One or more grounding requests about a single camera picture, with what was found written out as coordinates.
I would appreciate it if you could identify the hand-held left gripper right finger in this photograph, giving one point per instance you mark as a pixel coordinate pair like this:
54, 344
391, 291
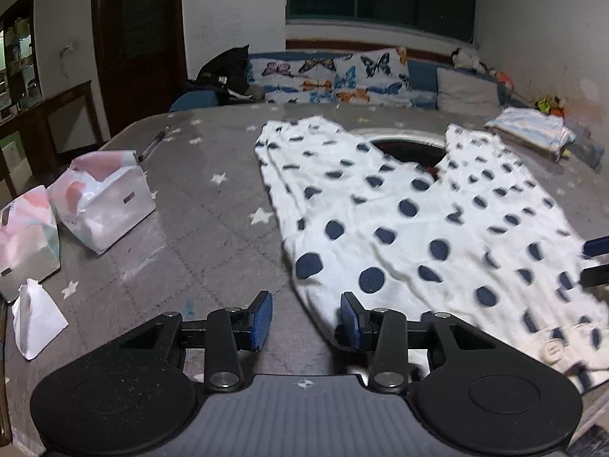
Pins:
349, 322

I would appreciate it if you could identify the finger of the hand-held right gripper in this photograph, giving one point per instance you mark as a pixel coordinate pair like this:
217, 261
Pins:
595, 276
595, 246

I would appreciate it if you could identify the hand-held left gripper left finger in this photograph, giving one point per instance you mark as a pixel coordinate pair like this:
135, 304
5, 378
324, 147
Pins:
260, 320

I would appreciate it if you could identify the white polka dot pants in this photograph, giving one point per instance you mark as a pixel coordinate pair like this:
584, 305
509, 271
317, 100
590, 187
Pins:
404, 228

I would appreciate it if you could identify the folded light blue clothes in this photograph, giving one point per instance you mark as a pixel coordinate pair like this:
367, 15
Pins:
528, 126

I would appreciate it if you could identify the green orange toy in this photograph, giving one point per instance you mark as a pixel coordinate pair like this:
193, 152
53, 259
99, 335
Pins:
549, 104

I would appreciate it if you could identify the round built-in induction cooker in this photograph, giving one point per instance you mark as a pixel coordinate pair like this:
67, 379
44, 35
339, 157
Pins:
404, 150

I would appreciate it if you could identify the pink white tissue pack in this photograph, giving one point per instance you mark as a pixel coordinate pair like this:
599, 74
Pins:
28, 243
109, 204

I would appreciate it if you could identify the orange plush toy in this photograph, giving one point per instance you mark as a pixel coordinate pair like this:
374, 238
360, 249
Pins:
502, 77

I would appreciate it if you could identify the grey pillow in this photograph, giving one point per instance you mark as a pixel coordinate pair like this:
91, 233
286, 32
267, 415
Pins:
466, 90

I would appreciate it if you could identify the black pen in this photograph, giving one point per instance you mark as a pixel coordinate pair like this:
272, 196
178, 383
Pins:
153, 143

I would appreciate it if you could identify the white plush toy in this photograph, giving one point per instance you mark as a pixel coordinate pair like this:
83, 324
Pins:
464, 59

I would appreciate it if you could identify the blue sofa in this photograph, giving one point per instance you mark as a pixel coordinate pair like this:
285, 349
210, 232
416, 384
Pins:
423, 76

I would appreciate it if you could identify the butterfly print cushion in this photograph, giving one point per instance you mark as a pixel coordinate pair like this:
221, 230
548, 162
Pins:
328, 76

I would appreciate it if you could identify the black jacket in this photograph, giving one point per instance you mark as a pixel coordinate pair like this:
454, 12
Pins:
223, 71

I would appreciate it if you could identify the dark wooden desk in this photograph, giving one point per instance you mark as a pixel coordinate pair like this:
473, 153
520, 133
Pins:
47, 119

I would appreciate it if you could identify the white box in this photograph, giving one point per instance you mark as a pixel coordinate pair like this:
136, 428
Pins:
9, 157

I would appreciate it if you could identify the dark wooden door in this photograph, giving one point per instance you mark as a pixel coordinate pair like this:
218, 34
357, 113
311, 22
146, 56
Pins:
138, 33

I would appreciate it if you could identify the glass shelf cabinet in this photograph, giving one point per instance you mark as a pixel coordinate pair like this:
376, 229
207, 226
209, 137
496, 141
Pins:
19, 57

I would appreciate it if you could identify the white wall socket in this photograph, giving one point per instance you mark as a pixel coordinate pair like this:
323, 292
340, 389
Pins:
66, 49

